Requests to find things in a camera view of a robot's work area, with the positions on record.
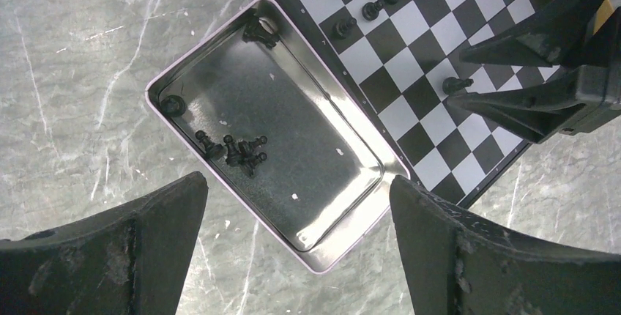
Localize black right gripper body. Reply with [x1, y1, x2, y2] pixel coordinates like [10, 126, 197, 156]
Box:
[559, 9, 620, 136]

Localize black white chessboard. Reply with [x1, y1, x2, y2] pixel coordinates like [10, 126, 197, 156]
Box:
[276, 0, 555, 207]

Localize black chess pieces pile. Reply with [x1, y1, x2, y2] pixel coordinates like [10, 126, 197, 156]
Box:
[159, 17, 279, 178]

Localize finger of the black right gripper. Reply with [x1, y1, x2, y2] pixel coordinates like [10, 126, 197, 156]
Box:
[447, 67, 595, 144]
[460, 0, 603, 67]

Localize pink metal tin box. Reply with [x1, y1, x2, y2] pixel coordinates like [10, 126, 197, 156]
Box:
[145, 0, 408, 274]

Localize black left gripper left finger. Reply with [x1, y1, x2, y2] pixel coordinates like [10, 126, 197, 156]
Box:
[1, 171, 209, 314]

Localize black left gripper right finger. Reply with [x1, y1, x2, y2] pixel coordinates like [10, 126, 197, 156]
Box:
[390, 176, 620, 314]

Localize black chess queen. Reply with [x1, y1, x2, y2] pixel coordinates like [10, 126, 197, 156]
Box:
[442, 77, 474, 95]

